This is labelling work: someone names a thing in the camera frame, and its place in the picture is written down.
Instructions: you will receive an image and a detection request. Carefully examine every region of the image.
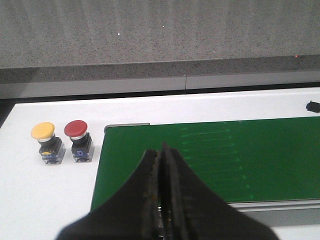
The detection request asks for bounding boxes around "grey speckled stone counter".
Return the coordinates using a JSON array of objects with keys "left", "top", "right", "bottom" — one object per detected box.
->
[{"left": 0, "top": 0, "right": 320, "bottom": 84}]

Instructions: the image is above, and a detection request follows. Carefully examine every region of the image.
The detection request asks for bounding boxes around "green conveyor belt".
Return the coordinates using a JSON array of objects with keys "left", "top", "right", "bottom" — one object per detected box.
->
[{"left": 91, "top": 116, "right": 320, "bottom": 212}]

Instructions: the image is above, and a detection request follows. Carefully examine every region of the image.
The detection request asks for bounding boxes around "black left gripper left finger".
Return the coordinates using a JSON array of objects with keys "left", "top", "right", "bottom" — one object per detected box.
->
[{"left": 57, "top": 150, "right": 160, "bottom": 240}]

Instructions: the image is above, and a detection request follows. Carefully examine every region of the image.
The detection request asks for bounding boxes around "white panel under counter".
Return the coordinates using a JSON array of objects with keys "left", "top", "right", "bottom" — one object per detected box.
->
[{"left": 0, "top": 70, "right": 320, "bottom": 99}]

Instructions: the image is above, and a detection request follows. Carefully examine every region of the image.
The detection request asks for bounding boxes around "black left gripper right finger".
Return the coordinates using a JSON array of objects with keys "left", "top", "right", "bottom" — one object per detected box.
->
[{"left": 160, "top": 143, "right": 278, "bottom": 240}]

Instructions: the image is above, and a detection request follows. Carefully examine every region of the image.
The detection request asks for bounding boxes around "small black sensor with wire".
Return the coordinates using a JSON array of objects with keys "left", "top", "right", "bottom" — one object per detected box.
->
[{"left": 306, "top": 101, "right": 320, "bottom": 113}]

